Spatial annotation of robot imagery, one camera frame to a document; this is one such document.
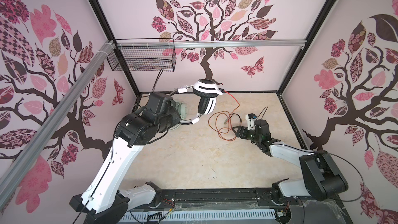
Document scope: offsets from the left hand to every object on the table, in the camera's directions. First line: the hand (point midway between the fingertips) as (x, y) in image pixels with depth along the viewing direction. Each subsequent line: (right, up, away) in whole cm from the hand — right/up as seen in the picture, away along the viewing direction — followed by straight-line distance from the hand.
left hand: (178, 118), depth 64 cm
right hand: (+31, -7, +26) cm, 41 cm away
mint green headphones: (-3, +3, +37) cm, 37 cm away
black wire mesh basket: (-26, +38, +31) cm, 55 cm away
